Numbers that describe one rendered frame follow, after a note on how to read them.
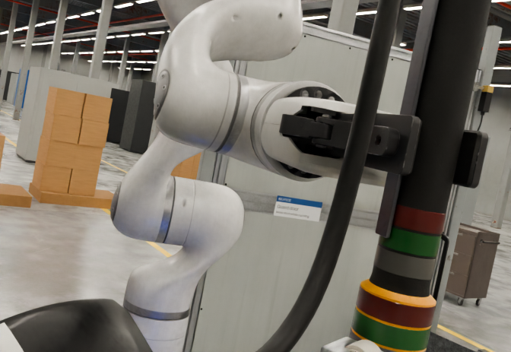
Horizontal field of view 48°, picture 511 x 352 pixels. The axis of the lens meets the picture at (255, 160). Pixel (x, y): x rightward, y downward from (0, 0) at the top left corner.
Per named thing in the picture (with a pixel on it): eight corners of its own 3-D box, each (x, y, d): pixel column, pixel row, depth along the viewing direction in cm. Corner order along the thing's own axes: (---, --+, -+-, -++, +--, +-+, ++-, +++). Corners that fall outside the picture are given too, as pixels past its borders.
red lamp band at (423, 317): (416, 334, 30) (421, 312, 30) (343, 306, 33) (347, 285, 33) (442, 321, 34) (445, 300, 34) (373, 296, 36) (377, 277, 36)
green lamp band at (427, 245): (425, 259, 31) (430, 237, 31) (368, 242, 33) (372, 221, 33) (444, 255, 33) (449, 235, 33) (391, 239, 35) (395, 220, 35)
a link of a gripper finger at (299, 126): (311, 139, 43) (377, 152, 39) (244, 125, 37) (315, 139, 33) (314, 124, 43) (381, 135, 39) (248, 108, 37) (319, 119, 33)
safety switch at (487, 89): (466, 134, 246) (477, 80, 245) (459, 134, 250) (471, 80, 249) (483, 138, 249) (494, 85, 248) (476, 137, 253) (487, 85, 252)
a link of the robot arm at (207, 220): (122, 293, 107) (145, 167, 106) (217, 303, 112) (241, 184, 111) (124, 316, 96) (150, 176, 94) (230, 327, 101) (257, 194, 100)
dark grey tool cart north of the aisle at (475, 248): (465, 310, 658) (482, 233, 653) (418, 289, 712) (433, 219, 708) (488, 308, 685) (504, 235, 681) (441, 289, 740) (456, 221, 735)
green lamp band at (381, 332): (411, 358, 30) (416, 335, 30) (338, 328, 33) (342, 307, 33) (437, 342, 34) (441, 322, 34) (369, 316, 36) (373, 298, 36)
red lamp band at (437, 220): (430, 236, 31) (436, 213, 31) (372, 220, 33) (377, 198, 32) (449, 233, 33) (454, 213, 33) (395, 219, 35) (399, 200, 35)
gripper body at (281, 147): (350, 184, 50) (429, 209, 39) (240, 166, 46) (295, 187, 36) (367, 99, 50) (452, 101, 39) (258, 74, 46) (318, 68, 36)
